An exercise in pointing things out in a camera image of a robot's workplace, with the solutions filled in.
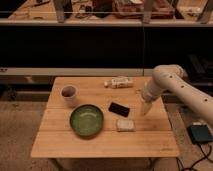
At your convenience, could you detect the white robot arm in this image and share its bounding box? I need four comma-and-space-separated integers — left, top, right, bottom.
141, 65, 213, 127

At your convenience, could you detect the green ceramic bowl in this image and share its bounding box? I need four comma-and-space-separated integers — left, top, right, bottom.
69, 104, 104, 137

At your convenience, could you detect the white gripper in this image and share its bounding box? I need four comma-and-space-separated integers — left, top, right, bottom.
141, 86, 161, 115

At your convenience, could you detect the wooden table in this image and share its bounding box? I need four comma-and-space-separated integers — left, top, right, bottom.
31, 77, 179, 158

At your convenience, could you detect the white plastic bottle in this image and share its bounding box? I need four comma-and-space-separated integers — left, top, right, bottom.
104, 77, 133, 89

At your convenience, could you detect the white sponge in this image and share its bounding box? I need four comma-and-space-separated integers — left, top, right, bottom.
116, 120, 135, 132

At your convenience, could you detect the white paper cup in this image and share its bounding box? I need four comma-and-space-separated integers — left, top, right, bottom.
61, 85, 77, 108

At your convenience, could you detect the black cable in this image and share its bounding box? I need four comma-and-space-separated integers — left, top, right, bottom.
175, 143, 213, 171

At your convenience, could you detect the black rectangular phone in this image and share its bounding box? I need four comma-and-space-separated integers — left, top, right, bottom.
108, 102, 130, 117

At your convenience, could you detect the long workbench shelf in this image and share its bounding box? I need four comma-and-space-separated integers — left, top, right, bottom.
0, 0, 213, 27

